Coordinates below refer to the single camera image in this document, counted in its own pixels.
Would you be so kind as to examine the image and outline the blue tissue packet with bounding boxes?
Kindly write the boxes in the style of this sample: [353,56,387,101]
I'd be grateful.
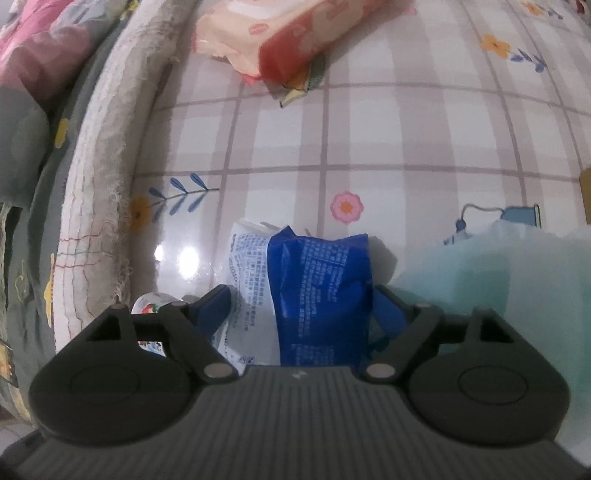
[267,225,375,370]

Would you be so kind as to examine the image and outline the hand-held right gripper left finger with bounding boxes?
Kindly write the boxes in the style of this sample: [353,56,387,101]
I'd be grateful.
[85,284,235,382]

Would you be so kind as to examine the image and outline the small white red-print packet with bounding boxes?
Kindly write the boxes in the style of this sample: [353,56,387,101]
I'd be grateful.
[131,292,188,358]

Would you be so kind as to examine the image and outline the white tissue packet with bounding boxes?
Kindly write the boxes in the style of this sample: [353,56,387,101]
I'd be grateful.
[210,219,284,372]

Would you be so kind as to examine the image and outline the grey blanket with yellow flowers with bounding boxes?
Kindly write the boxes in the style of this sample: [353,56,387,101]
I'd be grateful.
[0,28,139,416]

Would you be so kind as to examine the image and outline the white plastic bag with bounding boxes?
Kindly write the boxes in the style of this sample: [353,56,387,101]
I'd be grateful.
[392,222,591,384]

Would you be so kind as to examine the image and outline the white fluffy rolled blanket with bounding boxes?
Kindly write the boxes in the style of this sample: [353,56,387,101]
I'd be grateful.
[51,0,222,352]

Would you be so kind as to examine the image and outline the green and yellow packet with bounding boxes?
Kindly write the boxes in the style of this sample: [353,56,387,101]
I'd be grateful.
[278,55,328,109]

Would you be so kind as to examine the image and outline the plaid floral tablecloth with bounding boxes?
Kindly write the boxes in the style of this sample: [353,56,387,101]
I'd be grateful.
[124,0,591,324]

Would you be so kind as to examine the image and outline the red wet wipes pack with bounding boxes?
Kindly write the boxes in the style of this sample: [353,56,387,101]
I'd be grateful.
[194,0,393,88]

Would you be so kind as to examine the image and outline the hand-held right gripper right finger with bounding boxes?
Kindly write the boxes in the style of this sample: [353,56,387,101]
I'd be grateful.
[364,285,514,385]

